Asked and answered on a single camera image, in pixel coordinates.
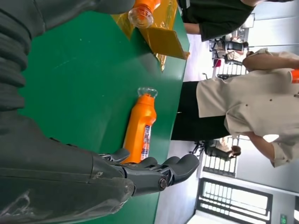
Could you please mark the black framed glass door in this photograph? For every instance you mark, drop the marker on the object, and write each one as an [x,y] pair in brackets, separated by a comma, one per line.
[233,201]

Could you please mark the yellow plastic wrapped box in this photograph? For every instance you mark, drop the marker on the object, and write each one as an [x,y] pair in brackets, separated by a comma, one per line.
[163,40]

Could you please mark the green lit sign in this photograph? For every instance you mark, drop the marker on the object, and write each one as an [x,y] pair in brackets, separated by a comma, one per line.
[283,219]

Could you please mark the white railing fence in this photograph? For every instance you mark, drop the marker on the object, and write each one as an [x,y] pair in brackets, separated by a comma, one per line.
[219,168]

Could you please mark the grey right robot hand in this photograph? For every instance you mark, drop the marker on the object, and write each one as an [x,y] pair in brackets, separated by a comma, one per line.
[47,179]

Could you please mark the green table mat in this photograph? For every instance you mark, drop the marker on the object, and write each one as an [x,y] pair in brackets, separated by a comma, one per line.
[81,77]

